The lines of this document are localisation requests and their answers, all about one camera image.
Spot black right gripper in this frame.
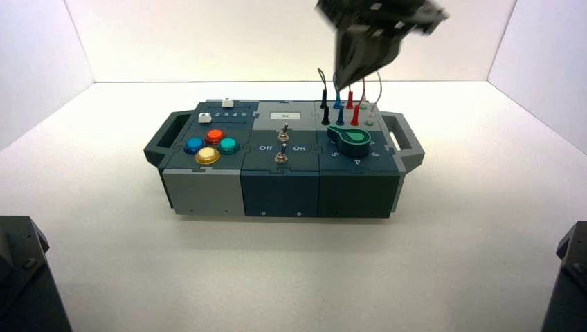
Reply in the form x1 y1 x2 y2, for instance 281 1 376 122
315 0 449 90

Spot dark green rotary knob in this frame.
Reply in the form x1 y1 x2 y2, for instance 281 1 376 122
327 126 372 158

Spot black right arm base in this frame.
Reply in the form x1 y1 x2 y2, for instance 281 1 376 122
541 221 587 332

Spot grey and teal control box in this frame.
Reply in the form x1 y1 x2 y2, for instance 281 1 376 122
143 98 426 219

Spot teal round push button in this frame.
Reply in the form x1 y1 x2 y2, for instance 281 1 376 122
217 138 240 155

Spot yellow round push button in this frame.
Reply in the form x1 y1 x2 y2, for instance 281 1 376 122
195 147 221 165

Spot blue round push button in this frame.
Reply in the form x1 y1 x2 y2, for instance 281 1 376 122
184 137 206 155

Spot red patch cable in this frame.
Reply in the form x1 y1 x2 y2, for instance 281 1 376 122
346 77 366 127

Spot white patch cable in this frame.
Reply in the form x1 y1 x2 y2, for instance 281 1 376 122
361 71 383 127

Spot blue patch cable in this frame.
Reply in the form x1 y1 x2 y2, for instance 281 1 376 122
332 75 345 127

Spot black patch cable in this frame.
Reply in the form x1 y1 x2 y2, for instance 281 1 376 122
317 67 331 126

